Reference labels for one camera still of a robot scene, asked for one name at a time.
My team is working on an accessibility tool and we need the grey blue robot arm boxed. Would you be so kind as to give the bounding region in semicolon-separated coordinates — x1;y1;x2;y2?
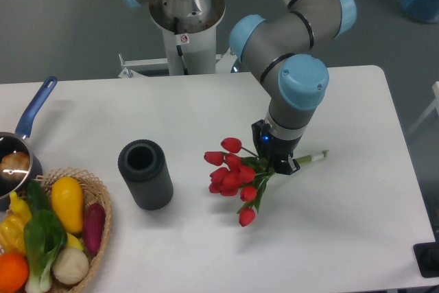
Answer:
124;0;357;175

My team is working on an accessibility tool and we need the purple eggplant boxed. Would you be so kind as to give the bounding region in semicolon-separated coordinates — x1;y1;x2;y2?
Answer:
82;202;106;254

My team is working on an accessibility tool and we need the black device at table edge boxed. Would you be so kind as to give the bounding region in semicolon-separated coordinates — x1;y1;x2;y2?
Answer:
413;242;438;278

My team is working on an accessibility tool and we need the blue handled saucepan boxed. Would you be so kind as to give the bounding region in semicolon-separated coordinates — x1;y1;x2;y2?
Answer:
1;76;58;211

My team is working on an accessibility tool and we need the white furniture frame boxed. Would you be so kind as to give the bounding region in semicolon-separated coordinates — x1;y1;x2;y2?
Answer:
407;81;438;138

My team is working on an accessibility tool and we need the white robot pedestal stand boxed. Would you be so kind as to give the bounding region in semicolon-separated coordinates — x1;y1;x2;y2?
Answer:
118;0;244;79

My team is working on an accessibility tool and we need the red tulip bouquet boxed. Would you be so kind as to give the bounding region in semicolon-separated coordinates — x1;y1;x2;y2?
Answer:
203;137;329;227

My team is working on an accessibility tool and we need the green bok choy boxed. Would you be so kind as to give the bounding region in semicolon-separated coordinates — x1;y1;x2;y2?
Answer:
24;209;67;292

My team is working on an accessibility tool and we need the dark grey ribbed vase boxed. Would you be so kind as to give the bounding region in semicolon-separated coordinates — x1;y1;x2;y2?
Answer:
117;139;174;211

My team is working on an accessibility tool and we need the beige garlic bulb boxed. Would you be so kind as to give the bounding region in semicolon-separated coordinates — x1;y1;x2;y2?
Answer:
52;248;89;285

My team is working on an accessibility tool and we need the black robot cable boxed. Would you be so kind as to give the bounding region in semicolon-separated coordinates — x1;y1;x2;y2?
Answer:
172;16;189;75

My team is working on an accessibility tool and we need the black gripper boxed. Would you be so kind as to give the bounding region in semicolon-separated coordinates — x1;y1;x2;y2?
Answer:
252;120;301;174

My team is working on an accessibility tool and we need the woven wicker basket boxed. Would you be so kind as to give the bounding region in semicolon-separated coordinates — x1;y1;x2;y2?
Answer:
1;167;112;292

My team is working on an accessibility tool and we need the small yellow gourd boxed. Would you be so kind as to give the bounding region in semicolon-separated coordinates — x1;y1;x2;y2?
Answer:
9;191;32;224

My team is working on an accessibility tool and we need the orange fruit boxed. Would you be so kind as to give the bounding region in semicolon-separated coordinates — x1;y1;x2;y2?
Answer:
1;253;29;292

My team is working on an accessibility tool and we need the yellow squash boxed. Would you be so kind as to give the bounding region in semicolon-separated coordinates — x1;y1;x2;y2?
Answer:
51;176;84;235

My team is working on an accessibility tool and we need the bread roll in pan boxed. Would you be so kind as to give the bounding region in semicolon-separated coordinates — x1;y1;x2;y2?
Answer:
1;152;30;180

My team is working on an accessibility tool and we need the yellow bell pepper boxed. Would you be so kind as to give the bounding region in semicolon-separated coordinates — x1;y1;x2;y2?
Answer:
1;215;26;255

